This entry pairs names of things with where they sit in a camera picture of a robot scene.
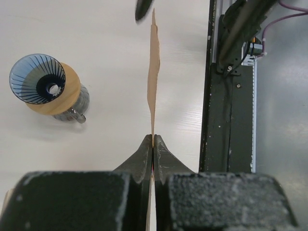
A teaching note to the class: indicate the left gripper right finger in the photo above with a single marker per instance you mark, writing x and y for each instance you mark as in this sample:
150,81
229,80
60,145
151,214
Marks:
165,162

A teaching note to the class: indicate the single brown coffee filter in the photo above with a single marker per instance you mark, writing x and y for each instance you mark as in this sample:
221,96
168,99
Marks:
154,67

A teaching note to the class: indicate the wooden dripper ring holder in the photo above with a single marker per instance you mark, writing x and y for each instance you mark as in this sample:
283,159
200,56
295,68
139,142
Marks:
66,100

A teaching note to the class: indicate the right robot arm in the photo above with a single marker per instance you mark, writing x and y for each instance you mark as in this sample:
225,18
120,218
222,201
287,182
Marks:
240,23

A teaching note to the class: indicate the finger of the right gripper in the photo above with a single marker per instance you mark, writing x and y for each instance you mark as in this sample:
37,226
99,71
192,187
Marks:
141,9

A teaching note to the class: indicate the blue glass dripper cone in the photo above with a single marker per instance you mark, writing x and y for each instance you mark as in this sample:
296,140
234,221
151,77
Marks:
37,79

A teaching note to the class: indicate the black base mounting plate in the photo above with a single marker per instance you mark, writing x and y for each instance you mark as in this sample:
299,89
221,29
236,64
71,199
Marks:
228,107

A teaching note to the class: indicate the glass coffee carafe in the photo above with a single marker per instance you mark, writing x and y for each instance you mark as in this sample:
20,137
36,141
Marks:
77,111

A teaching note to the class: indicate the grey slotted cable duct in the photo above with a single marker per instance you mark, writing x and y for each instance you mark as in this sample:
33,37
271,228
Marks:
251,60

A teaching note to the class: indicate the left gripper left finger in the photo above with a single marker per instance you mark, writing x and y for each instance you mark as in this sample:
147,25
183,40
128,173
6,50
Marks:
137,169

